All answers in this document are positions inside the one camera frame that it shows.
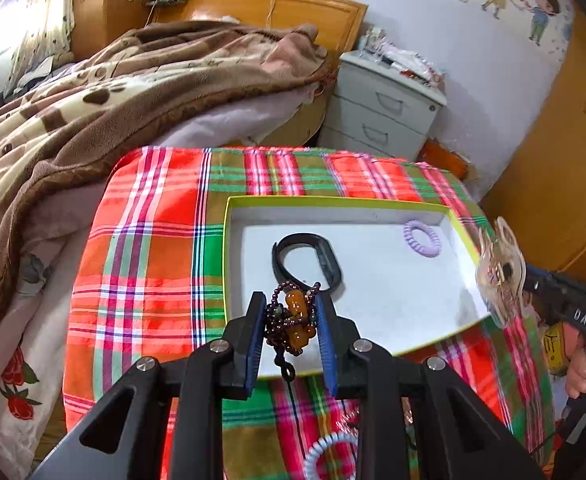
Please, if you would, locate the tall wooden cabinet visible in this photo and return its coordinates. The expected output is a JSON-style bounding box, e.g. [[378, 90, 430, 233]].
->
[[70, 0, 174, 61]]

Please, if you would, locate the wooden bed headboard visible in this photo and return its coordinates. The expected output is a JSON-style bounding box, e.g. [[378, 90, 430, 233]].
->
[[150, 0, 369, 146]]

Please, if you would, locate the purple spiral hair tie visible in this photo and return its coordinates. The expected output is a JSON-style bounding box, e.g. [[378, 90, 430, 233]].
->
[[404, 220, 442, 261]]

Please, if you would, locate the yellow-green cardboard tray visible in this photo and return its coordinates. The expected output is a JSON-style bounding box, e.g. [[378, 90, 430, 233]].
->
[[221, 195, 494, 378]]

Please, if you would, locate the red green plaid cloth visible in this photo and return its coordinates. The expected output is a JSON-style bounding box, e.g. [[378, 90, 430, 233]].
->
[[62, 146, 556, 480]]

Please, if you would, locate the large wooden wardrobe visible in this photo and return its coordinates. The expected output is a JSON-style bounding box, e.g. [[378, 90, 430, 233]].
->
[[480, 5, 586, 281]]

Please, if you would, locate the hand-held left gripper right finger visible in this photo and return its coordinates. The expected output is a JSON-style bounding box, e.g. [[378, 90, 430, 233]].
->
[[314, 292, 548, 480]]

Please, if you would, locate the light blue spiral hair tie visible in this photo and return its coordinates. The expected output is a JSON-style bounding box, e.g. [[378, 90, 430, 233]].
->
[[304, 432, 369, 480]]

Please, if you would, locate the pile of small toiletries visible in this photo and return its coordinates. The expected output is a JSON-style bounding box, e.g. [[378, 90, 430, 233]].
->
[[358, 27, 446, 88]]

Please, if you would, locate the spotted cream curtain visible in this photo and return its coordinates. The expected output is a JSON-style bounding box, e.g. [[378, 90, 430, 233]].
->
[[3, 0, 76, 86]]

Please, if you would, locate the brown paw print blanket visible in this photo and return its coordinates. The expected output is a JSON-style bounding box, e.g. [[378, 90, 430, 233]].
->
[[0, 20, 334, 376]]

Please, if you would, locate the orange box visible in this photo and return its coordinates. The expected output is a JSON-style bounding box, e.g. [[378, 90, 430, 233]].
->
[[420, 140, 468, 181]]

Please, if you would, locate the black wristband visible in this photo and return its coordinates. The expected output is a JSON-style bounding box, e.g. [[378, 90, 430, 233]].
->
[[272, 233, 343, 293]]

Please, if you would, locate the grey two-drawer nightstand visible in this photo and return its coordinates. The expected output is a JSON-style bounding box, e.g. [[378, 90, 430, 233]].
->
[[318, 50, 448, 161]]

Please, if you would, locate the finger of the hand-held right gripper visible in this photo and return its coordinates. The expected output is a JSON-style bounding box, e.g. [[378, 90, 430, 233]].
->
[[520, 266, 554, 306]]

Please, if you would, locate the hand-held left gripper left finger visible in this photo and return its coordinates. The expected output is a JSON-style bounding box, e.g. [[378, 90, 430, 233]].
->
[[32, 291, 269, 480]]

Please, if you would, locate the white floral bed sheet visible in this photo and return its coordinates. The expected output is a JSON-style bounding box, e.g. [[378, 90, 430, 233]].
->
[[0, 82, 326, 466]]

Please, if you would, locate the dark red bead bracelet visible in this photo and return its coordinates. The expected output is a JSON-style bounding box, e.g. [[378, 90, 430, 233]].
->
[[265, 281, 322, 382]]

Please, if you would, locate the clear hair claw clip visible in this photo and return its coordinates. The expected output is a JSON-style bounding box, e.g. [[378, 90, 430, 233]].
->
[[475, 217, 526, 328]]

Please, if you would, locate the yellow packet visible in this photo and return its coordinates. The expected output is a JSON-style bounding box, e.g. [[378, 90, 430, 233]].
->
[[543, 322, 571, 376]]

